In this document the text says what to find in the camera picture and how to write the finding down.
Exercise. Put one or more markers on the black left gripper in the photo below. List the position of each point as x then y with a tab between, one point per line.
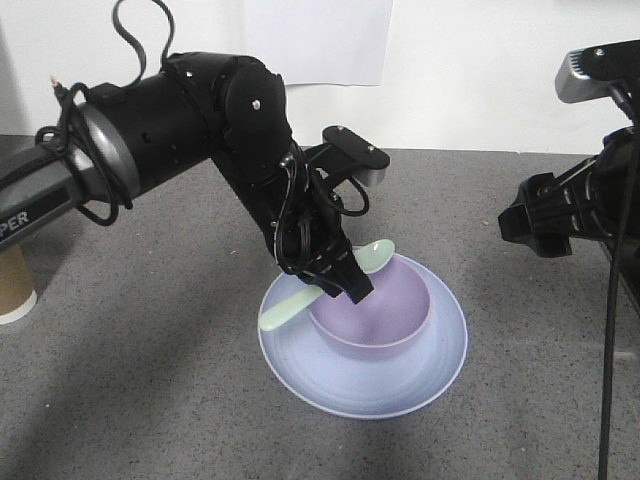
300	215

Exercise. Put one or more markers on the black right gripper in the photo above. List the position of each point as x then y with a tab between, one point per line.
539	217

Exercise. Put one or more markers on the pale green plastic spoon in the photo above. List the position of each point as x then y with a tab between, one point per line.
371	258

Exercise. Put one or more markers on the purple plastic bowl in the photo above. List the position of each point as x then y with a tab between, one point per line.
382	325

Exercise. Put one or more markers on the brown paper cup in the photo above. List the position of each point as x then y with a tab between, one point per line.
18	294

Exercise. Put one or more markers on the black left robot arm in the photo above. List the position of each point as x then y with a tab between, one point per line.
113	144

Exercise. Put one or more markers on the light blue plate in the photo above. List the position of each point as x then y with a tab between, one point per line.
383	386

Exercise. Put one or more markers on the black induction cooktop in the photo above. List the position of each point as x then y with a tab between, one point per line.
629	271

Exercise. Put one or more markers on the white paper sheet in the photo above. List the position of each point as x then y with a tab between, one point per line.
320	42

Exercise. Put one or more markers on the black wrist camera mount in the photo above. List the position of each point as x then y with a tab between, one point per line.
343	155

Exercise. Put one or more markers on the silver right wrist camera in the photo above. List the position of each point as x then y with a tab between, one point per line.
589	73

